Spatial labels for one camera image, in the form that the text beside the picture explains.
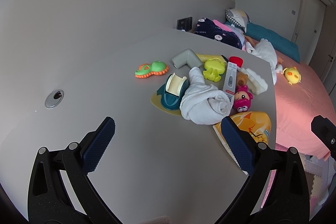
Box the yellow cartoon bag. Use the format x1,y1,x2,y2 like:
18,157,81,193
213,111,272,164

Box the pink doll toy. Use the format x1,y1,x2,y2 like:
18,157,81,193
233,85,253,113

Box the brown bear toy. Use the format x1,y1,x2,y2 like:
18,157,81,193
236,72,248,87

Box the white thermometer box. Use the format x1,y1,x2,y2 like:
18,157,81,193
223,62,237,105

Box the red heart toy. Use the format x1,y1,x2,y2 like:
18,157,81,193
229,56,243,68

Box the white towel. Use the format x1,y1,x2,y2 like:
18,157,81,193
179,67,232,125

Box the grey L-shaped corner guard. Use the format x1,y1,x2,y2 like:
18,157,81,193
171,49,203,69

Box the green orange crocodile toy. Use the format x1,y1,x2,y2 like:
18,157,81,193
134,61,169,79

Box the pink bed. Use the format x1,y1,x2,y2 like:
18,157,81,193
274,51,335,160

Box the colourful foam floor mats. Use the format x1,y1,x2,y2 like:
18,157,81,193
299,153,335,218

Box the yellow chick plush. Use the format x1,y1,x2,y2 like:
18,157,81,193
282,67,301,85

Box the teal long pillow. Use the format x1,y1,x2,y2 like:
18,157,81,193
245,23,300,63

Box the white goose plush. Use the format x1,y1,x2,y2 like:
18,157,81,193
245,39,283,85

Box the white door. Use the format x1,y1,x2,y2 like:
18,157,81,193
291,0,326,44

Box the yellow green frog toy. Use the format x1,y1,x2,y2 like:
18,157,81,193
202,58,226,83

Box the pink garment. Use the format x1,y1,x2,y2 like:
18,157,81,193
213,19,232,32

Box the checkered patchwork pillow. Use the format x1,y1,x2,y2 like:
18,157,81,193
226,9,250,32

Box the navy cartoon pajama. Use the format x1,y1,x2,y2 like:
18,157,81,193
194,18,243,50

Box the silver desk cable grommet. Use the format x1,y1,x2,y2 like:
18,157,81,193
45,89,64,109

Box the black wall socket panel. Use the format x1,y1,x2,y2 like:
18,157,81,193
176,16,193,32

